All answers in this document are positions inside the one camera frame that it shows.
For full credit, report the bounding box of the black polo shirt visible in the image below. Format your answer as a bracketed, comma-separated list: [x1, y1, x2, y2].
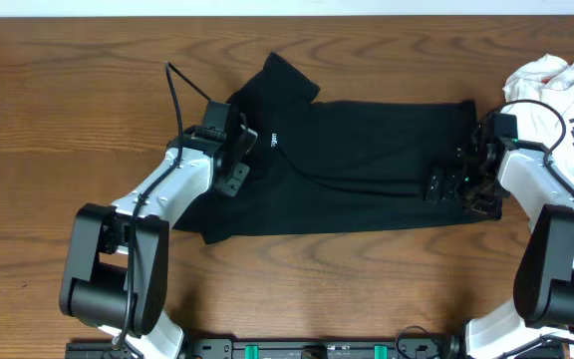
[175, 54, 483, 243]

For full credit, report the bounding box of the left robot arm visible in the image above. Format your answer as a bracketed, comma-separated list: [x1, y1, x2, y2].
[59, 126, 257, 358]

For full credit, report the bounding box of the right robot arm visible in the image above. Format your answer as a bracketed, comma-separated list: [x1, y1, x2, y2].
[395, 137, 574, 358]

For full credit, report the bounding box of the white t-shirt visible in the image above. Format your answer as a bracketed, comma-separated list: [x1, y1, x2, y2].
[501, 53, 574, 359]

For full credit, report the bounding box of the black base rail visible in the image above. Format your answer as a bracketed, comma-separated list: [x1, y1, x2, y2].
[64, 335, 466, 359]

